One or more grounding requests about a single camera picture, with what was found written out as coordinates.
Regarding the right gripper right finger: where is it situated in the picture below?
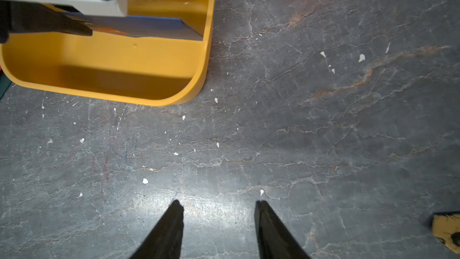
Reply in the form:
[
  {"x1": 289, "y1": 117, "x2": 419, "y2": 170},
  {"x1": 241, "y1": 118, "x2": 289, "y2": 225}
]
[{"x1": 255, "y1": 200, "x2": 310, "y2": 259}]

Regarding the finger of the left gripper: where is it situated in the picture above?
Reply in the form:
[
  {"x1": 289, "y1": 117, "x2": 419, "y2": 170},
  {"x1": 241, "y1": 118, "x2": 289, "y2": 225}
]
[{"x1": 1, "y1": 1, "x2": 93, "y2": 43}]

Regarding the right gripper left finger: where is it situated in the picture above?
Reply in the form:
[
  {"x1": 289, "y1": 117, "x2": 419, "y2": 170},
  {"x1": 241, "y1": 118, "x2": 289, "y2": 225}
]
[{"x1": 130, "y1": 200, "x2": 184, "y2": 259}]

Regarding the yellow plastic storage box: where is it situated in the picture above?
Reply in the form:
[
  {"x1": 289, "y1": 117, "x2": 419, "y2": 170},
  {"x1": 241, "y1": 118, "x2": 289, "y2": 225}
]
[{"x1": 1, "y1": 0, "x2": 215, "y2": 106}]

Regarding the blue envelope red sticker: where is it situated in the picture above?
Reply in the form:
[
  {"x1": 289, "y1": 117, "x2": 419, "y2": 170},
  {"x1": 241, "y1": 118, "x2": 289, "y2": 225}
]
[{"x1": 64, "y1": 12, "x2": 202, "y2": 41}]

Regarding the dark green envelope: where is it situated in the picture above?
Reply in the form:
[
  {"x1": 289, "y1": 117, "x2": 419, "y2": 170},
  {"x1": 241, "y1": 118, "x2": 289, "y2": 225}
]
[{"x1": 0, "y1": 71, "x2": 12, "y2": 98}]

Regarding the yellow black patterned cloth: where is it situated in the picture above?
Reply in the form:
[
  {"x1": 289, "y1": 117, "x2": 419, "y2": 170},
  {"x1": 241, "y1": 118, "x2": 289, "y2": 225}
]
[{"x1": 431, "y1": 211, "x2": 460, "y2": 254}]

